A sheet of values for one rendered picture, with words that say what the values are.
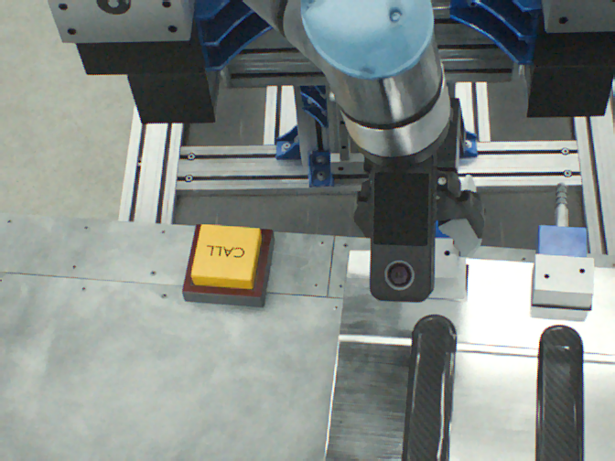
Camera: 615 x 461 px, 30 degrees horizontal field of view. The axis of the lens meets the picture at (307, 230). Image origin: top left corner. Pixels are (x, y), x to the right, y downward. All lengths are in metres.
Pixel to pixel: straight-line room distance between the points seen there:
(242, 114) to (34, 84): 0.57
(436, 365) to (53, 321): 0.39
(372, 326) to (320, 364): 0.10
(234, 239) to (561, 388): 0.35
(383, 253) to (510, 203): 1.07
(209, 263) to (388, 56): 0.47
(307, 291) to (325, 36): 0.49
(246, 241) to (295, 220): 0.76
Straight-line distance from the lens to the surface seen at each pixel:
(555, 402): 1.00
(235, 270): 1.11
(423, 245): 0.83
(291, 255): 1.16
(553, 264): 1.02
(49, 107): 2.39
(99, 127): 2.33
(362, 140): 0.79
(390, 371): 0.99
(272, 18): 0.76
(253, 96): 2.05
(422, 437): 0.98
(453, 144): 0.88
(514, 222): 1.88
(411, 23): 0.69
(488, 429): 0.98
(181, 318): 1.13
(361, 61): 0.70
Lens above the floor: 1.78
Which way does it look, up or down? 57 degrees down
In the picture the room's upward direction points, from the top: 7 degrees counter-clockwise
